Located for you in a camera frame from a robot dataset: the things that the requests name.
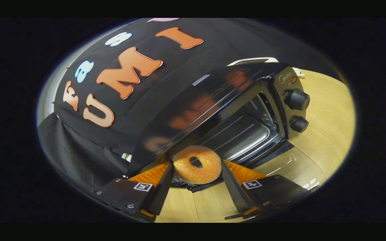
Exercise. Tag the white plastic device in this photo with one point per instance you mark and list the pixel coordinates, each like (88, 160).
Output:
(246, 61)

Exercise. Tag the black toaster oven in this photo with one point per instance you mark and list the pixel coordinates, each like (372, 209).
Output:
(179, 110)

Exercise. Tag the metal baking tray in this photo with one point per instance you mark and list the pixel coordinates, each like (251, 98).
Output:
(243, 140)

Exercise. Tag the glazed donut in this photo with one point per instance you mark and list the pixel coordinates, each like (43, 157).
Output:
(186, 170)

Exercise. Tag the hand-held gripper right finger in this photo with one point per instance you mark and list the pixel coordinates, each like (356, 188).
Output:
(235, 190)

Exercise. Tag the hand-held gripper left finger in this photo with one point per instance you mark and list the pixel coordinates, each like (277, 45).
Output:
(163, 194)

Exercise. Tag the white bottle with green label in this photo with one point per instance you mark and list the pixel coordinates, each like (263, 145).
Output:
(126, 156)

